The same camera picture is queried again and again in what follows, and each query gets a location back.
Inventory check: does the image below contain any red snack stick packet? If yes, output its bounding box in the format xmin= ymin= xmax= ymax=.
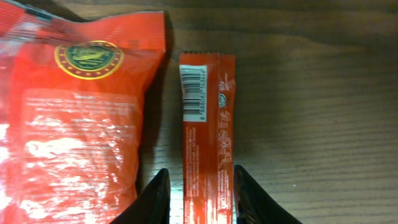
xmin=179 ymin=52 xmax=236 ymax=224

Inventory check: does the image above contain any red chips bag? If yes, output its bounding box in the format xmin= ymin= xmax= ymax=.
xmin=1 ymin=1 xmax=166 ymax=223

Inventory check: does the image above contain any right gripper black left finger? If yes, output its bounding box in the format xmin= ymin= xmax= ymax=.
xmin=110 ymin=168 xmax=170 ymax=224

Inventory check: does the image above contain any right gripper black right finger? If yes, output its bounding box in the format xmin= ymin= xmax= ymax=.
xmin=233 ymin=165 xmax=302 ymax=224

